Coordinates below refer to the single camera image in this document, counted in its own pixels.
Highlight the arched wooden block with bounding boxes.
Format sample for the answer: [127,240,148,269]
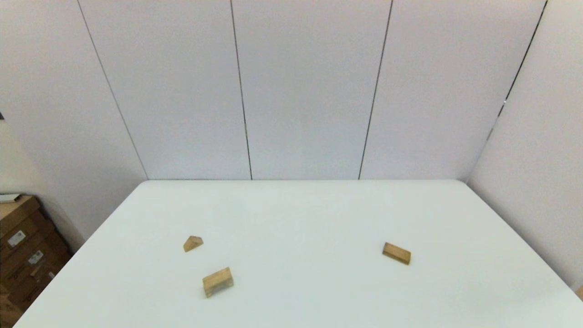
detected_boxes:
[202,267,234,298]

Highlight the brown cardboard box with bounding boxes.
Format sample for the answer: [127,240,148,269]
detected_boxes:
[0,230,62,279]
[0,287,23,328]
[0,253,73,311]
[0,195,46,249]

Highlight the rectangular wooden block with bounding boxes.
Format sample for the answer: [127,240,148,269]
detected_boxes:
[382,242,412,265]

